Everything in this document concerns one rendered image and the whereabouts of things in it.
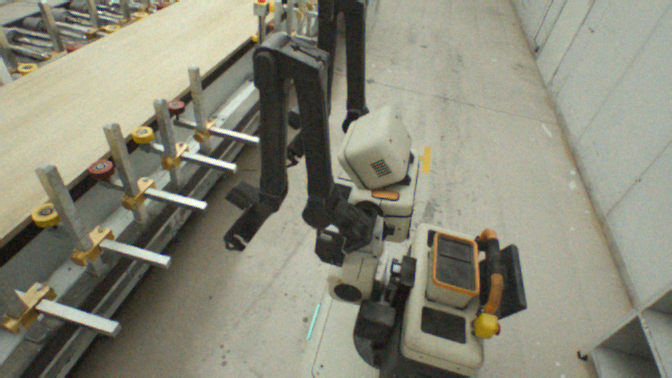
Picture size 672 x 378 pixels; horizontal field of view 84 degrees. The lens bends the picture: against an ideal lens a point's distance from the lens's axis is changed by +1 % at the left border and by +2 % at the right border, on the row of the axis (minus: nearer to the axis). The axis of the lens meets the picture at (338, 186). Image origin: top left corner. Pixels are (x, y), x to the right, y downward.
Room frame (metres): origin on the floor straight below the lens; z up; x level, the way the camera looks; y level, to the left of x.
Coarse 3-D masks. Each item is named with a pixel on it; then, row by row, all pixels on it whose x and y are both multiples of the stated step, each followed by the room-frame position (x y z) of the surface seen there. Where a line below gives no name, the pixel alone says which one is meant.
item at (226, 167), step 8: (144, 144) 1.23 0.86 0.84; (152, 144) 1.24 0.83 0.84; (152, 152) 1.22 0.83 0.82; (160, 152) 1.22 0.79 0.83; (184, 152) 1.23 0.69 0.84; (184, 160) 1.20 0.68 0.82; (192, 160) 1.20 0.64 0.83; (200, 160) 1.19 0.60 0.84; (208, 160) 1.20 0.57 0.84; (216, 160) 1.21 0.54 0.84; (216, 168) 1.18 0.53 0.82; (224, 168) 1.18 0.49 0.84; (232, 168) 1.18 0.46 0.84
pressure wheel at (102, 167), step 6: (96, 162) 1.01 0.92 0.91; (102, 162) 1.02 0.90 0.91; (108, 162) 1.02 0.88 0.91; (90, 168) 0.97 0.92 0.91; (96, 168) 0.98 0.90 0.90; (102, 168) 0.98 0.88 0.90; (108, 168) 0.99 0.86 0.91; (96, 174) 0.95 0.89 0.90; (102, 174) 0.96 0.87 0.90; (108, 174) 0.97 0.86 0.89
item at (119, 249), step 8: (48, 232) 0.73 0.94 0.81; (56, 232) 0.73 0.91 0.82; (64, 232) 0.73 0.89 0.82; (104, 240) 0.73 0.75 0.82; (104, 248) 0.71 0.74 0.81; (112, 248) 0.70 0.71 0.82; (120, 248) 0.71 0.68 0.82; (128, 248) 0.71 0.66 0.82; (136, 248) 0.72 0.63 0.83; (128, 256) 0.69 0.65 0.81; (136, 256) 0.69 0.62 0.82; (144, 256) 0.69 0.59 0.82; (152, 256) 0.70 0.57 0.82; (160, 256) 0.71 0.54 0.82; (152, 264) 0.68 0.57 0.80; (160, 264) 0.68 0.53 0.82; (168, 264) 0.69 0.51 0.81
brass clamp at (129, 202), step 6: (150, 180) 1.01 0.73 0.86; (144, 186) 0.98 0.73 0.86; (150, 186) 0.99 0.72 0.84; (126, 198) 0.90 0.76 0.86; (132, 198) 0.91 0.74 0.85; (138, 198) 0.92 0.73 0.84; (144, 198) 0.95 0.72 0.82; (126, 204) 0.89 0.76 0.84; (132, 204) 0.89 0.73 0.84; (138, 204) 0.91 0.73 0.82
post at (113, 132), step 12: (108, 132) 0.92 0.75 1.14; (120, 132) 0.94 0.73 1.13; (108, 144) 0.92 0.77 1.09; (120, 144) 0.93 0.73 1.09; (120, 156) 0.92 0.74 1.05; (120, 168) 0.92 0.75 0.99; (132, 168) 0.95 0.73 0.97; (132, 180) 0.93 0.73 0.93; (132, 192) 0.92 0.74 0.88; (144, 216) 0.93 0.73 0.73
